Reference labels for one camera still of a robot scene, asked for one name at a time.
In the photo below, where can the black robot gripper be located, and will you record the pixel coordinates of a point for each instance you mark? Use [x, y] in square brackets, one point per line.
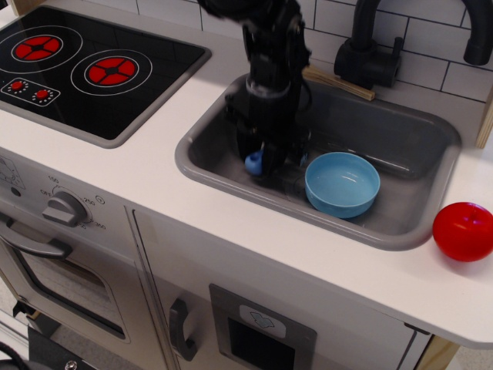
[270, 121]

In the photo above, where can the blue handled grey toy spoon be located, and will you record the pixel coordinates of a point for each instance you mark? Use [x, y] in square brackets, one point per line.
[298, 156]

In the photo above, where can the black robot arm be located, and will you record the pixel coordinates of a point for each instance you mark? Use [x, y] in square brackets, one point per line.
[273, 36]

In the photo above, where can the light blue plastic bowl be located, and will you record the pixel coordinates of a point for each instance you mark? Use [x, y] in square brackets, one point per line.
[342, 185]

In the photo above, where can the grey toy sink basin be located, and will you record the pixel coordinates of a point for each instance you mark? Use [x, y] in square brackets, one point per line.
[414, 153]

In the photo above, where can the wooden spatula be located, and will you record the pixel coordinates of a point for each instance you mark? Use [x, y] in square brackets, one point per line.
[314, 74]

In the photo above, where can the black toy faucet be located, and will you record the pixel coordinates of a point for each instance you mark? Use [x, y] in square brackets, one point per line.
[361, 62]

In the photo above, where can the black toy stove top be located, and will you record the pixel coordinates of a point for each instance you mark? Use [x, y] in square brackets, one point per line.
[94, 80]

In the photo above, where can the grey dispenser panel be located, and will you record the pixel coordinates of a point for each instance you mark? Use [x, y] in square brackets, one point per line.
[257, 337]

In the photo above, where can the grey oven knob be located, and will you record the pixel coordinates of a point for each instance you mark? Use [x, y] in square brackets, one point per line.
[63, 208]

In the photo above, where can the red toy apple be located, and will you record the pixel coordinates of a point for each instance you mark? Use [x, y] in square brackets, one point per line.
[463, 231]

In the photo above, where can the toy oven door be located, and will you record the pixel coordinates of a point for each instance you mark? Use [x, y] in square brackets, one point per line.
[96, 291]

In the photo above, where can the grey cabinet door handle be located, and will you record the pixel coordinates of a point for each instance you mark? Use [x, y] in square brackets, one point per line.
[184, 347]

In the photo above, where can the grey oven door handle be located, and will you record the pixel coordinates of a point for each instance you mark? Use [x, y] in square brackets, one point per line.
[53, 249]

